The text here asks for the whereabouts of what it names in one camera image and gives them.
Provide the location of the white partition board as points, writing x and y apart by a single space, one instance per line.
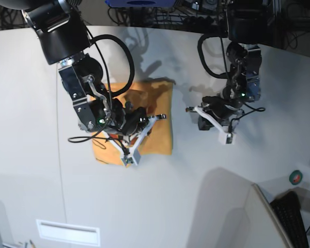
265 229

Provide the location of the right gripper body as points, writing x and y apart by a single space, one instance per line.
127 122

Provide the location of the green tape roll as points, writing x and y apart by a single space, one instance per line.
296 177

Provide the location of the yellow orange t-shirt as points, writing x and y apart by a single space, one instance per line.
155 138

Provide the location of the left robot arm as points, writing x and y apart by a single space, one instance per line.
245 24

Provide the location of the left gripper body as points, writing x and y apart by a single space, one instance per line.
221 109

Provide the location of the black keyboard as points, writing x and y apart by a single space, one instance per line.
288 211

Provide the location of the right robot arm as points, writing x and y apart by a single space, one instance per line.
64 38

